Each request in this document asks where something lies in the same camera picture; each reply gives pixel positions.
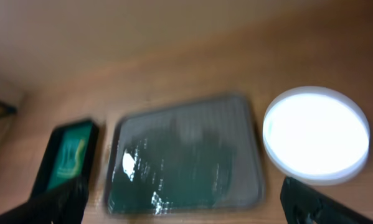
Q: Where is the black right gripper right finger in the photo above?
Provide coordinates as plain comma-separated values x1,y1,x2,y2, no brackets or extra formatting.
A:
280,177,373,224

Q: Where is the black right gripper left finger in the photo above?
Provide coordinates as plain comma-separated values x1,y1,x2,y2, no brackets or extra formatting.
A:
0,177,88,224

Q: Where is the green yellow sponge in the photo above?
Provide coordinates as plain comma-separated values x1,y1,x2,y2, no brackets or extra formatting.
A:
56,139,85,179

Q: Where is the white plate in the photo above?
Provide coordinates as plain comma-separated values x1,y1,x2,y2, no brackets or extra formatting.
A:
262,86,371,185

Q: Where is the dark grey serving tray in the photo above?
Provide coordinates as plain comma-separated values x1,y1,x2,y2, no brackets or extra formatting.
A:
103,94,265,215

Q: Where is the black water tub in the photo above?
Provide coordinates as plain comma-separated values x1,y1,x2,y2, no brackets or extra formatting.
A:
30,118,100,198

